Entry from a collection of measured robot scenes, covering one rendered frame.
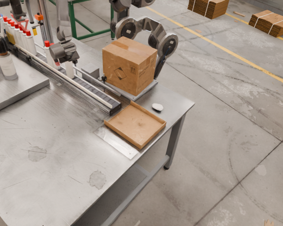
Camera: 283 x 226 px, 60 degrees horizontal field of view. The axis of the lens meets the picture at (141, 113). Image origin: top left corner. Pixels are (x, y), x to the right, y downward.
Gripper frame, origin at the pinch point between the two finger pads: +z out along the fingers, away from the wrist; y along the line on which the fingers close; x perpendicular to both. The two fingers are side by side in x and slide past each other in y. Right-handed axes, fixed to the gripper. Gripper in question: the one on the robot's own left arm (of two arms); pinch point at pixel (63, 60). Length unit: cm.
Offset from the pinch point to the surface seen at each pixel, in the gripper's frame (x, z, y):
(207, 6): -61, 182, -381
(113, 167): 66, -10, 7
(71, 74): 1.9, 31.0, -11.7
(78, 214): 74, -17, 35
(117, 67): 13.4, 8.8, -34.7
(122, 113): 43.2, 9.1, -22.5
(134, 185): 99, 43, -18
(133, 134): 58, -3, -17
